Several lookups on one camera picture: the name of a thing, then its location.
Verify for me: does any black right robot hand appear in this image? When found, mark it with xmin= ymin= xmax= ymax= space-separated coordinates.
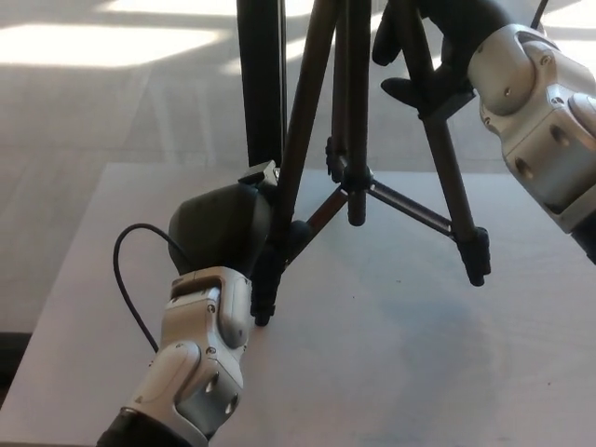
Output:
xmin=372 ymin=0 xmax=513 ymax=123

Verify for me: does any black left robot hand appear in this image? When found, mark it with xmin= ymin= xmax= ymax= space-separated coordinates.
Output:
xmin=167 ymin=159 xmax=311 ymax=280

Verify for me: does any brown tripod with black feet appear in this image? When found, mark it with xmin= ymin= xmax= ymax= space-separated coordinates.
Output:
xmin=249 ymin=0 xmax=494 ymax=327

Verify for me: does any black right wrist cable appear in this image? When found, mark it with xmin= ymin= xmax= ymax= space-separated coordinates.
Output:
xmin=530 ymin=0 xmax=551 ymax=30

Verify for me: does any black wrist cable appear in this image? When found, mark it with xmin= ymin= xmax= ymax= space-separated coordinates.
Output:
xmin=114 ymin=223 xmax=188 ymax=354
xmin=530 ymin=0 xmax=551 ymax=30

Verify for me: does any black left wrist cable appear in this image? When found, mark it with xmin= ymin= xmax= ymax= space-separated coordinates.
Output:
xmin=114 ymin=223 xmax=188 ymax=354

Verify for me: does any black vertical post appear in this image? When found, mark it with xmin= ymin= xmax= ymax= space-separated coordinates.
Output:
xmin=236 ymin=0 xmax=288 ymax=169

